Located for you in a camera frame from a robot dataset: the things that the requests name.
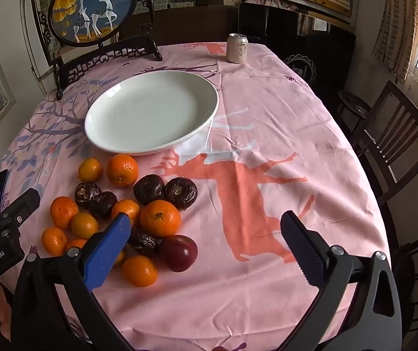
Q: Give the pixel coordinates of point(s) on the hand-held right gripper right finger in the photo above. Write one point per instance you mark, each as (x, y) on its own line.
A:
(304, 248)

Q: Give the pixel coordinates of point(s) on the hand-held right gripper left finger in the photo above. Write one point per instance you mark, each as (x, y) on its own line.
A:
(106, 252)

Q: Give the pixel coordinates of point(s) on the yellow-orange kumquat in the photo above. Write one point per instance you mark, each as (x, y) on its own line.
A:
(84, 225)
(90, 170)
(120, 258)

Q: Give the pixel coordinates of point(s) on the dark brown water chestnut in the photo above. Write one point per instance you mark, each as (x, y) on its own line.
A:
(102, 204)
(86, 193)
(149, 189)
(181, 192)
(143, 242)

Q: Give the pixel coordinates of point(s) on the large tangerine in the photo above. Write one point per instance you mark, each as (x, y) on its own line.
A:
(160, 217)

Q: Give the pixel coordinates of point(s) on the dark red plum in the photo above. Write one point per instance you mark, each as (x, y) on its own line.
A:
(178, 253)

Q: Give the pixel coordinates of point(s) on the white oval plate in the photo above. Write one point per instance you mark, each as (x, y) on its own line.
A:
(150, 113)

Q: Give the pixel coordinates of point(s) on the round dark stool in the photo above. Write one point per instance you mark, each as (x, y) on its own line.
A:
(355, 104)

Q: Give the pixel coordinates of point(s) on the black bag white emblem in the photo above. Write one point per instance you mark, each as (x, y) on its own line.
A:
(300, 66)

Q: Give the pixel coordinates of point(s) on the beverage can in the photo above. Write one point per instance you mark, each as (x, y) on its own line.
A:
(237, 48)

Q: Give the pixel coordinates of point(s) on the black rounded panel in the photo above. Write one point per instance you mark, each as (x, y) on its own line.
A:
(253, 18)

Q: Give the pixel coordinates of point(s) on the brick pattern curtain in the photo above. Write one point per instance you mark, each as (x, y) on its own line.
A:
(395, 18)

